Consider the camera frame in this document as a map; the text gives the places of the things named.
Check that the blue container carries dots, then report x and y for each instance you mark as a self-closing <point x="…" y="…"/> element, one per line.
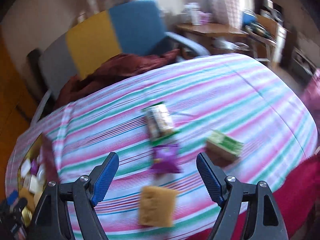
<point x="248" y="17"/>

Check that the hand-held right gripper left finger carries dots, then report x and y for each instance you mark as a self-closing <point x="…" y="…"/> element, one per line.
<point x="105" y="177"/>

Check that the red cloth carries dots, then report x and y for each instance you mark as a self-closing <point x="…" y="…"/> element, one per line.
<point x="287" y="195"/>

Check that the purple snack packet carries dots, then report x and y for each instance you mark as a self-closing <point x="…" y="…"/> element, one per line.
<point x="165" y="160"/>

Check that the green snack packet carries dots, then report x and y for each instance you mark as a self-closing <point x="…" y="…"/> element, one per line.
<point x="160" y="122"/>

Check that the grey yellow blue chair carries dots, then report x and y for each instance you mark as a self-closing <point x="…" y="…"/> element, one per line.
<point x="100" y="35"/>

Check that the gold box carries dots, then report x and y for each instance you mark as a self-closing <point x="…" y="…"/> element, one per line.
<point x="22" y="155"/>

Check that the small cream box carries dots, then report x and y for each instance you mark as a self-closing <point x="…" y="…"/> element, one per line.
<point x="35" y="185"/>

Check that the maroon cloth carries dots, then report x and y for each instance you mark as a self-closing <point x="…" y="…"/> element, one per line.
<point x="112" y="70"/>

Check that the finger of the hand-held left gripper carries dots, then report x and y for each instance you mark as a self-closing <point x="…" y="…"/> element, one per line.
<point x="15" y="201"/>

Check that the mustard yellow sponge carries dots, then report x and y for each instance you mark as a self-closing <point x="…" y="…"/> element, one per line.
<point x="156" y="207"/>

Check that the white bottle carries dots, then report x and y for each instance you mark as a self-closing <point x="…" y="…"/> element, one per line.
<point x="195" y="13"/>

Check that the pink checked curtain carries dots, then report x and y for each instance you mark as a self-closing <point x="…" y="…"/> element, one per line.
<point x="225" y="0"/>

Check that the green and white box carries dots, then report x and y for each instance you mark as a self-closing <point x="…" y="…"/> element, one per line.
<point x="223" y="146"/>

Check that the wooden desk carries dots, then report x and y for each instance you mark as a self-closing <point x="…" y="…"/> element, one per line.
<point x="212" y="30"/>

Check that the striped bedsheet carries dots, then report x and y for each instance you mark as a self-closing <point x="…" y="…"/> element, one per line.
<point x="212" y="92"/>

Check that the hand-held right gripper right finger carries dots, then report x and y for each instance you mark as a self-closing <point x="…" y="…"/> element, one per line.
<point x="210" y="177"/>

